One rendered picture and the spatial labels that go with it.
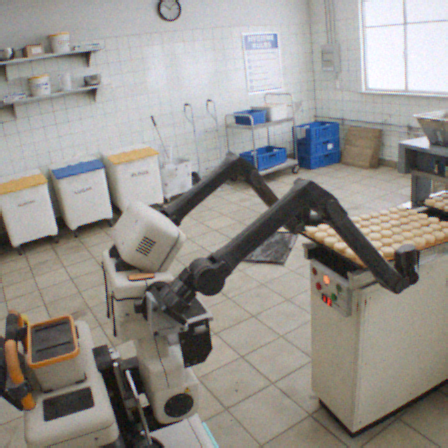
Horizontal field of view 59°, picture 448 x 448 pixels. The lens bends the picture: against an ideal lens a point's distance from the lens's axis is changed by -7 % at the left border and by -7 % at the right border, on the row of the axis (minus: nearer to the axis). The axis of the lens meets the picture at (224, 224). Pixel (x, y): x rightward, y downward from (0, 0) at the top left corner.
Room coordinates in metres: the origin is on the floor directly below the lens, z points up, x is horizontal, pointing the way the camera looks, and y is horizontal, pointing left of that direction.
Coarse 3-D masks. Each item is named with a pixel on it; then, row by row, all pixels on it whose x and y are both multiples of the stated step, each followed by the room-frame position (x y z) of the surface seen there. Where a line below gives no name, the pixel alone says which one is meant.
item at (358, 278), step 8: (432, 248) 1.38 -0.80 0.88; (440, 248) 1.39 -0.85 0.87; (424, 256) 1.36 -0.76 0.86; (432, 256) 1.38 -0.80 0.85; (392, 264) 1.30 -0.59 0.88; (352, 272) 1.26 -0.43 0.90; (360, 272) 1.25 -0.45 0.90; (368, 272) 1.26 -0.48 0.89; (352, 280) 1.24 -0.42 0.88; (360, 280) 1.24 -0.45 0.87; (368, 280) 1.26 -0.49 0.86; (352, 288) 1.24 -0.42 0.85
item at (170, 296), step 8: (176, 280) 0.95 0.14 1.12; (152, 288) 0.98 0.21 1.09; (168, 288) 0.94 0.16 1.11; (176, 288) 0.94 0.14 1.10; (184, 288) 0.93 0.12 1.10; (160, 296) 0.93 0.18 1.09; (168, 296) 0.92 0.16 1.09; (176, 296) 0.92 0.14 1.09; (184, 296) 0.93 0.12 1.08; (192, 296) 0.94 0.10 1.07; (160, 304) 0.90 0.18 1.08; (168, 304) 0.91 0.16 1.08; (176, 304) 0.91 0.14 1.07; (184, 304) 0.92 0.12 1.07; (168, 312) 0.88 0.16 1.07; (176, 312) 0.90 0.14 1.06; (184, 312) 0.94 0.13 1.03; (176, 320) 0.89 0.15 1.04; (184, 320) 0.89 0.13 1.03
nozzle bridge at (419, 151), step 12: (408, 144) 1.91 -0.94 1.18; (420, 144) 1.88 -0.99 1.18; (432, 144) 1.87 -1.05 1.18; (408, 156) 1.94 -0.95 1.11; (420, 156) 1.93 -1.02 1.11; (432, 156) 1.86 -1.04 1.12; (444, 156) 1.70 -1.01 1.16; (408, 168) 1.94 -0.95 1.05; (420, 168) 1.92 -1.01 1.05; (432, 168) 1.86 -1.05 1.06; (444, 168) 1.79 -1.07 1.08; (420, 180) 1.98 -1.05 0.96; (432, 180) 1.80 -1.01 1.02; (444, 180) 1.73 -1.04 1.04; (420, 192) 1.99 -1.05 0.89
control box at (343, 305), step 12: (312, 264) 1.47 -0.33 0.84; (312, 276) 1.47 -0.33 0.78; (336, 276) 1.35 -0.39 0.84; (312, 288) 1.47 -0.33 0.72; (324, 288) 1.40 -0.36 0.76; (336, 288) 1.32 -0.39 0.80; (348, 288) 1.27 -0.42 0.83; (336, 300) 1.32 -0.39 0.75; (348, 300) 1.27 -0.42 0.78; (348, 312) 1.27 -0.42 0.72
